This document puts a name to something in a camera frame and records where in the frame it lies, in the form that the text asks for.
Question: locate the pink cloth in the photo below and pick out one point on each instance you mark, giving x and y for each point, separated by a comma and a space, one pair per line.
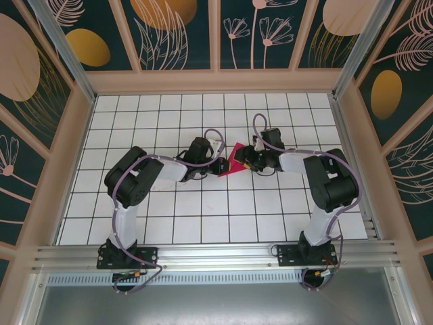
234, 168

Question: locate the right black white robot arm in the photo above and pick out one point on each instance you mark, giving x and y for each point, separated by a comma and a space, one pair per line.
329, 179

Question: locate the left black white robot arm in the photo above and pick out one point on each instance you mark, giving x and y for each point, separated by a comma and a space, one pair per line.
133, 176

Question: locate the yellow power connector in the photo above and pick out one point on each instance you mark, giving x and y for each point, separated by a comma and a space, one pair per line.
323, 273
137, 273

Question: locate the grey metal panel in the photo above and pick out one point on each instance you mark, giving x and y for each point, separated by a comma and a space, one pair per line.
220, 304

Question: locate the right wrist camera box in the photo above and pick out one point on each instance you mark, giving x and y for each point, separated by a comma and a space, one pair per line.
258, 144

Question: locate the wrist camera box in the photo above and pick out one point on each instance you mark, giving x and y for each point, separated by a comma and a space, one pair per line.
258, 144
217, 145

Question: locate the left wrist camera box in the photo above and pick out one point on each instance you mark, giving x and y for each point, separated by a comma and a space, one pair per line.
217, 145

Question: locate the long aluminium base rail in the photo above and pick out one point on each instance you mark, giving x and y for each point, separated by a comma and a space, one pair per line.
216, 254

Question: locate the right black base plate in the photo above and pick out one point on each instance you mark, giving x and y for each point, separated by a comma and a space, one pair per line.
287, 257

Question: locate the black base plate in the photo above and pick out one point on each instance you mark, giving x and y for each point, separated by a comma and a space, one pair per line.
287, 257
149, 255

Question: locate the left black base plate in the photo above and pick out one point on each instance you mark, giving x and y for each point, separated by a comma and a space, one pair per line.
149, 255

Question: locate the aluminium frame post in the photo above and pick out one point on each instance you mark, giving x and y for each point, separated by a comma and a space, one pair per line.
365, 50
67, 50

